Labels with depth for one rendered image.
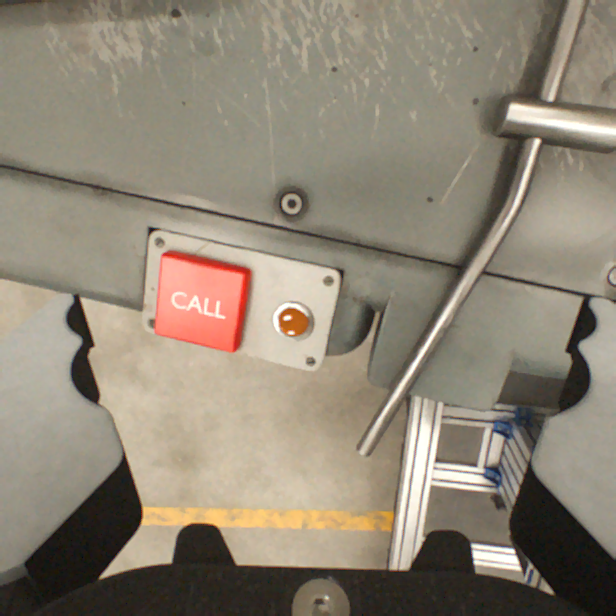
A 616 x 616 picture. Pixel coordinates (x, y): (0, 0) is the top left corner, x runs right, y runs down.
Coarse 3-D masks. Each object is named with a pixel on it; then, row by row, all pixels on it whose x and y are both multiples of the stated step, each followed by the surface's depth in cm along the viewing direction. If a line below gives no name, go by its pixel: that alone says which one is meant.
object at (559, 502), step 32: (576, 320) 11; (608, 320) 10; (576, 352) 9; (608, 352) 9; (576, 384) 9; (608, 384) 8; (576, 416) 7; (608, 416) 7; (544, 448) 7; (576, 448) 7; (608, 448) 7; (544, 480) 6; (576, 480) 6; (608, 480) 6; (512, 512) 7; (544, 512) 6; (576, 512) 6; (608, 512) 6; (544, 544) 6; (576, 544) 6; (608, 544) 5; (544, 576) 7; (576, 576) 6; (608, 576) 5; (608, 608) 6
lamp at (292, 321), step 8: (288, 312) 30; (296, 312) 30; (280, 320) 30; (288, 320) 30; (296, 320) 30; (304, 320) 30; (280, 328) 30; (288, 328) 30; (296, 328) 30; (304, 328) 30
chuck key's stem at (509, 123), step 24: (504, 96) 24; (528, 96) 23; (504, 120) 23; (528, 120) 23; (552, 120) 23; (576, 120) 23; (600, 120) 23; (552, 144) 24; (576, 144) 23; (600, 144) 23
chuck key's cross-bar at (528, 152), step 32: (576, 0) 21; (576, 32) 22; (544, 64) 23; (544, 96) 23; (512, 192) 25; (512, 224) 26; (480, 256) 26; (448, 320) 28; (416, 352) 29; (384, 416) 31
